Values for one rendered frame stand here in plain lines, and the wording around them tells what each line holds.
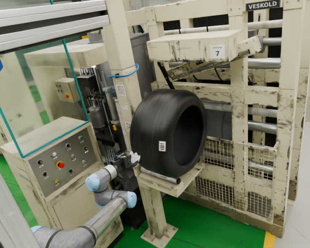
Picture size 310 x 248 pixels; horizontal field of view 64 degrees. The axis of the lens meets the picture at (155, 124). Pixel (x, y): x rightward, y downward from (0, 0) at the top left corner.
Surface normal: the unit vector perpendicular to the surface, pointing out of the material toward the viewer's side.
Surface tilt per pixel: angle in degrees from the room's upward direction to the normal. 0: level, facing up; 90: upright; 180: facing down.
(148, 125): 53
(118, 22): 90
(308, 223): 0
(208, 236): 0
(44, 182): 90
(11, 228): 90
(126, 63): 90
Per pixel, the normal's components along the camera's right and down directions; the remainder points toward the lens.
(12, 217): 0.87, 0.07
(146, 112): -0.50, -0.44
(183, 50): -0.60, 0.44
